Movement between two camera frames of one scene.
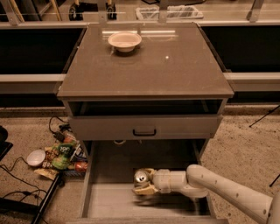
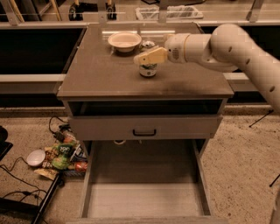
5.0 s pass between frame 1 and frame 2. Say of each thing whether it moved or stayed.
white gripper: moved
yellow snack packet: stayed
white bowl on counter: stayed
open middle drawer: stayed
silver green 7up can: moved
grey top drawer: stayed
